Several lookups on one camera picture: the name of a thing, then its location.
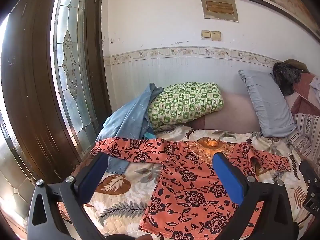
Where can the white cloth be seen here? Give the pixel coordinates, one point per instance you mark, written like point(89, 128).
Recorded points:
point(316, 83)

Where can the brown cloth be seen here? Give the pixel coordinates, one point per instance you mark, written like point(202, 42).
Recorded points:
point(298, 65)

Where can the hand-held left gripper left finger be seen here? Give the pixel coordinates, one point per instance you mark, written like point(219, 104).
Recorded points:
point(93, 177)

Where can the light blue sweater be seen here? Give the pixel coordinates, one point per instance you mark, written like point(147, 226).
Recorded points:
point(130, 120)

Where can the dark furry cloth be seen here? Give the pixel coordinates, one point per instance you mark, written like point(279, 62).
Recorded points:
point(286, 77)

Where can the beige light switch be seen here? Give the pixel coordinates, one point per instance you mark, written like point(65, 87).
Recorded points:
point(216, 35)
point(206, 34)

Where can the wooden door with stained glass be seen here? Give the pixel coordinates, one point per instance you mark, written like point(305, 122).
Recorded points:
point(32, 80)

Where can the teal striped knit sweater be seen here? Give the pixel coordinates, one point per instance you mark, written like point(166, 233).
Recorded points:
point(149, 136)

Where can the orange floral shirt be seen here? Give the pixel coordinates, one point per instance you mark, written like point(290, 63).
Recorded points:
point(190, 187)

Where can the green checked pillow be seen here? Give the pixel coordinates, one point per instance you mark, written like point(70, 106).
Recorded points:
point(185, 102)

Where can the pink bed sheet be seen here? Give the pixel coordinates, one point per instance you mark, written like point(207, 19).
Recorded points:
point(235, 115)

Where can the wall plaque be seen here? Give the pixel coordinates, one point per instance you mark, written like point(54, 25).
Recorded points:
point(220, 7)

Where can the floral fleece blanket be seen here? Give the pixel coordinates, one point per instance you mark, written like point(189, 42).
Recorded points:
point(120, 205)

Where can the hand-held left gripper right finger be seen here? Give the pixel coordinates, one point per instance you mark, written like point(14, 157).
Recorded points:
point(228, 177)

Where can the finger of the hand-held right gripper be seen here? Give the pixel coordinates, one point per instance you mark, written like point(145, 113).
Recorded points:
point(309, 180)

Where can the grey blue pillow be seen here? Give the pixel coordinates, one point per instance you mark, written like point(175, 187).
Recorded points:
point(271, 105)

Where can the striped cushion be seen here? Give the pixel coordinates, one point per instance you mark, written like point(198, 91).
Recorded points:
point(306, 120)

